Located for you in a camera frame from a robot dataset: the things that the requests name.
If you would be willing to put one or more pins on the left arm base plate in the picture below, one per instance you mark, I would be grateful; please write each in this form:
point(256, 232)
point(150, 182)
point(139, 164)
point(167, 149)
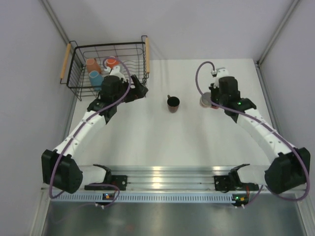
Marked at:
point(119, 181)

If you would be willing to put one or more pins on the wooden rack handle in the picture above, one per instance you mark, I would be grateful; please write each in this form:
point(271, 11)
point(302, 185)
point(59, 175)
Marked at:
point(65, 60)
point(147, 44)

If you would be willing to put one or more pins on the aluminium frame post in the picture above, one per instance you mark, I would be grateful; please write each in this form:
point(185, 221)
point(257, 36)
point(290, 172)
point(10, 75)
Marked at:
point(56, 22)
point(294, 4)

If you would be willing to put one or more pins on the right aluminium frame post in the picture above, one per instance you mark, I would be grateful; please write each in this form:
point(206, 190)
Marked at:
point(294, 4)

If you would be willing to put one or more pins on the pink printed mug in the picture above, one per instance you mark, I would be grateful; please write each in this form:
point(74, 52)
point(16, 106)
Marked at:
point(205, 100)

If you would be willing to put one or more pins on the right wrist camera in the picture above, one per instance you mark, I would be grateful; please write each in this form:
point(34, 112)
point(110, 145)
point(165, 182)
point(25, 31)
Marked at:
point(219, 73)

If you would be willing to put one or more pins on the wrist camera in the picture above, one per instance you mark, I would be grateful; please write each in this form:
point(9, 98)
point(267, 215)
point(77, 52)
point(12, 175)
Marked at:
point(115, 71)
point(219, 73)

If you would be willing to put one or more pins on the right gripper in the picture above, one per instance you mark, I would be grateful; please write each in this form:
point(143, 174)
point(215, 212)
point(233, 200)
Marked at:
point(213, 90)

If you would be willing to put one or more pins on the left aluminium frame post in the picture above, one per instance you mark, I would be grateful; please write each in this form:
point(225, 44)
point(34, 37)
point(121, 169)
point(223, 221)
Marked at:
point(56, 22)

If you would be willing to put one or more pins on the perforated cable duct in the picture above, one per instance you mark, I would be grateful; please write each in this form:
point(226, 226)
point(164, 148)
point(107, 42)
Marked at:
point(148, 198)

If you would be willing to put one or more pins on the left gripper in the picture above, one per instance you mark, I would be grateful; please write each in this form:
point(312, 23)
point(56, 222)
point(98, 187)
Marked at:
point(139, 92)

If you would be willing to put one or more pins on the dark brown mug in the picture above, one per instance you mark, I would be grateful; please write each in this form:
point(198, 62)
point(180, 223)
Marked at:
point(173, 103)

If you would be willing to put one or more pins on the right wooden rack handle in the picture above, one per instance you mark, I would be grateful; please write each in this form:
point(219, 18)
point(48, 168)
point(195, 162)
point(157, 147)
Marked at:
point(147, 44)

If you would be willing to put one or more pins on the salmon dotted mug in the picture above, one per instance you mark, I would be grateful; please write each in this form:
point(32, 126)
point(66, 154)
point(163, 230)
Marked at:
point(92, 65)

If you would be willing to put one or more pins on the black wire dish rack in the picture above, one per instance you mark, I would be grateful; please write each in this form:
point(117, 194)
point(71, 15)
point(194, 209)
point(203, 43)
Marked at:
point(132, 54)

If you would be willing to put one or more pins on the orange mug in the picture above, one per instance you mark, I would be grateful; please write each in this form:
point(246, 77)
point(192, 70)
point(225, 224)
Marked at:
point(110, 63)

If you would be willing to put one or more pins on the aluminium mounting rail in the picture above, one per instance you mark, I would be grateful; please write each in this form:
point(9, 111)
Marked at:
point(156, 178)

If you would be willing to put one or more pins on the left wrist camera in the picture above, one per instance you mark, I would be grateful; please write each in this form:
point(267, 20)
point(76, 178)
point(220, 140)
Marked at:
point(115, 71)

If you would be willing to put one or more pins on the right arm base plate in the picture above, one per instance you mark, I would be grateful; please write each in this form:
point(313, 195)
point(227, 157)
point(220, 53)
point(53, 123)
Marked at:
point(229, 183)

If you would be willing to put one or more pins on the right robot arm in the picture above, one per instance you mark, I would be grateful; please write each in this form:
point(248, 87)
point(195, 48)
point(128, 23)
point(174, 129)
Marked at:
point(288, 166)

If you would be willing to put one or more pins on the blue mug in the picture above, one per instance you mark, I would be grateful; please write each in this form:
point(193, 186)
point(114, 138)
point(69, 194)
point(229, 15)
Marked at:
point(96, 80)

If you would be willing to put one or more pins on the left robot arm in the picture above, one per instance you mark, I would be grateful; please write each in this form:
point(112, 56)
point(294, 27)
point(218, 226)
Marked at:
point(61, 167)

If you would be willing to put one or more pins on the left wooden rack handle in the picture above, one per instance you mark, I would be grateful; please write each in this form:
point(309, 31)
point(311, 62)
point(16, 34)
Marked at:
point(65, 60)

